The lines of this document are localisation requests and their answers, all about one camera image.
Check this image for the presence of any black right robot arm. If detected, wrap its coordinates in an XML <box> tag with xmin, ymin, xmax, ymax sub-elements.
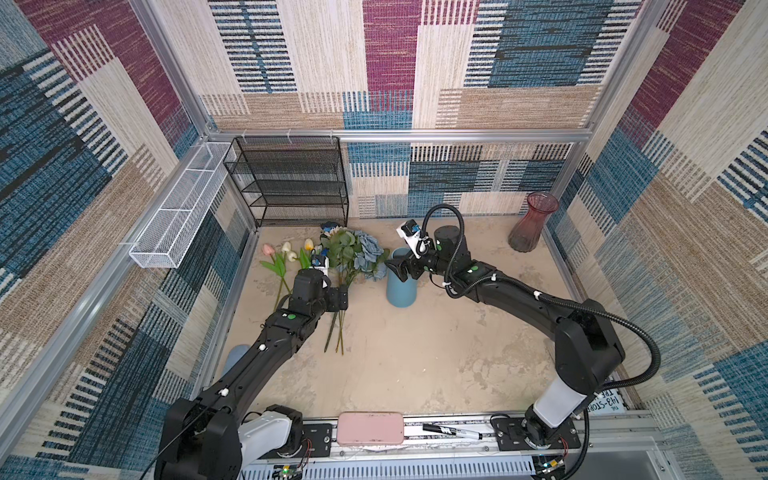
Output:
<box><xmin>386</xmin><ymin>220</ymin><xmax>625</xmax><ymax>448</ymax></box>

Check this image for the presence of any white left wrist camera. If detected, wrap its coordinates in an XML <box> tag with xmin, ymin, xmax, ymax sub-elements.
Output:
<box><xmin>310</xmin><ymin>246</ymin><xmax>329</xmax><ymax>275</ymax></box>

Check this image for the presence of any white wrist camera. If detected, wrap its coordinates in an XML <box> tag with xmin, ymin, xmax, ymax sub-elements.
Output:
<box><xmin>396</xmin><ymin>219</ymin><xmax>431</xmax><ymax>258</ymax></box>
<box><xmin>310</xmin><ymin>246</ymin><xmax>329</xmax><ymax>275</ymax></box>

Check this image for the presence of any tulip bunch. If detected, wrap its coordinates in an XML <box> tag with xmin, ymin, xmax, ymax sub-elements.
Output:
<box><xmin>260</xmin><ymin>239</ymin><xmax>315</xmax><ymax>295</ymax></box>

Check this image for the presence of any dark red glass vase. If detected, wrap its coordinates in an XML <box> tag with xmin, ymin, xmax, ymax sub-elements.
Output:
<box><xmin>508</xmin><ymin>192</ymin><xmax>559</xmax><ymax>253</ymax></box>

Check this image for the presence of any white wire mesh basket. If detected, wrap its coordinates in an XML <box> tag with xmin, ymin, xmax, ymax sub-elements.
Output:
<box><xmin>129</xmin><ymin>142</ymin><xmax>230</xmax><ymax>269</ymax></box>

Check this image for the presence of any black mesh shelf rack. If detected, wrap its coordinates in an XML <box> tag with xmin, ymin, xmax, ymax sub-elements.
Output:
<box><xmin>223</xmin><ymin>136</ymin><xmax>350</xmax><ymax>227</ymax></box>

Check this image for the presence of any blue rose bouquet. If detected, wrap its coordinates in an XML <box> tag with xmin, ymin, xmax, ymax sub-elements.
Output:
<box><xmin>322</xmin><ymin>227</ymin><xmax>392</xmax><ymax>355</ymax></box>

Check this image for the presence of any pink case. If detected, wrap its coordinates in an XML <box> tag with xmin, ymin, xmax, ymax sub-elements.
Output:
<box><xmin>336</xmin><ymin>411</ymin><xmax>405</xmax><ymax>446</ymax></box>

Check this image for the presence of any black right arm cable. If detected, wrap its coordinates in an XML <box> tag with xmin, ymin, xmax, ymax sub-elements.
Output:
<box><xmin>419</xmin><ymin>203</ymin><xmax>662</xmax><ymax>480</ymax></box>

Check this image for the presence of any grey blue glasses case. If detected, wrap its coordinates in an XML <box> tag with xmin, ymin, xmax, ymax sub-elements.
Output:
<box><xmin>222</xmin><ymin>344</ymin><xmax>250</xmax><ymax>375</ymax></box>

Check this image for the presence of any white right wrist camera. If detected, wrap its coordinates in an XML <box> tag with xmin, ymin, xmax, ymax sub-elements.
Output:
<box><xmin>396</xmin><ymin>219</ymin><xmax>431</xmax><ymax>258</ymax></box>

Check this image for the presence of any light blue ceramic vase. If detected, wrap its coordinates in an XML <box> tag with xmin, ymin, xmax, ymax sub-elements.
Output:
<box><xmin>386</xmin><ymin>268</ymin><xmax>418</xmax><ymax>308</ymax></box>

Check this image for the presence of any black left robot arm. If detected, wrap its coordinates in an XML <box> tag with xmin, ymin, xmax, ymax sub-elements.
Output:
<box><xmin>148</xmin><ymin>269</ymin><xmax>349</xmax><ymax>479</ymax></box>

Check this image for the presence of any black marker pen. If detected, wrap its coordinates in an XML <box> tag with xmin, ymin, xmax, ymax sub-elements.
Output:
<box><xmin>422</xmin><ymin>423</ymin><xmax>483</xmax><ymax>440</ymax></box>

